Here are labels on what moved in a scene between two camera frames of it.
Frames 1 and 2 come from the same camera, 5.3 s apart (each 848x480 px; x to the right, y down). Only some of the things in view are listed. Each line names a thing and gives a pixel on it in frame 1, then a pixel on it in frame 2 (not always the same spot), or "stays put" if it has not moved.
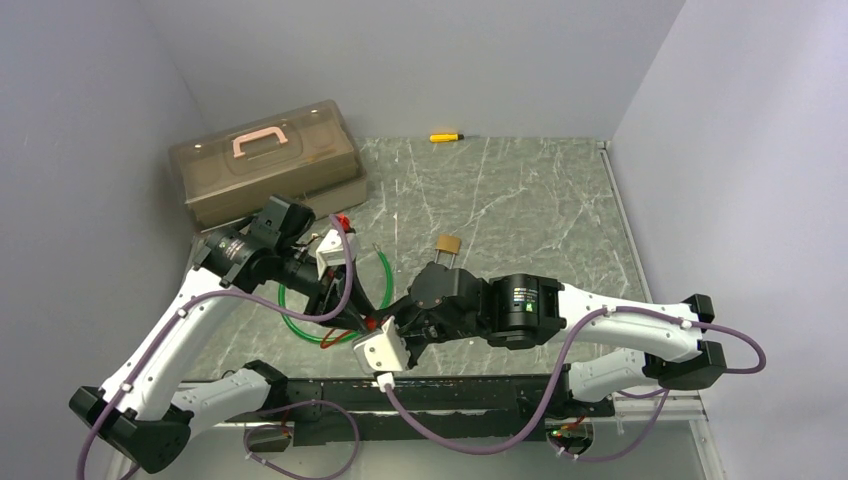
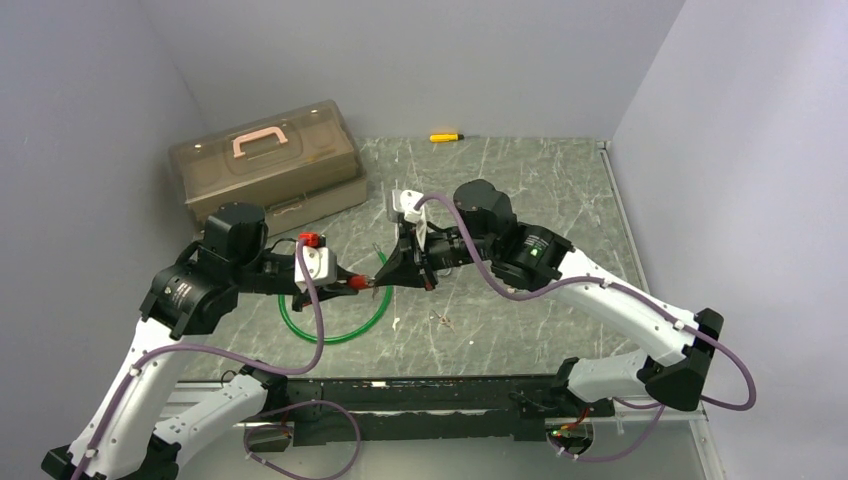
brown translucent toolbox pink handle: (308, 155) stays put
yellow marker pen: (446, 137) stays put
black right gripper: (414, 347) -> (411, 266)
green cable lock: (281, 292) stays put
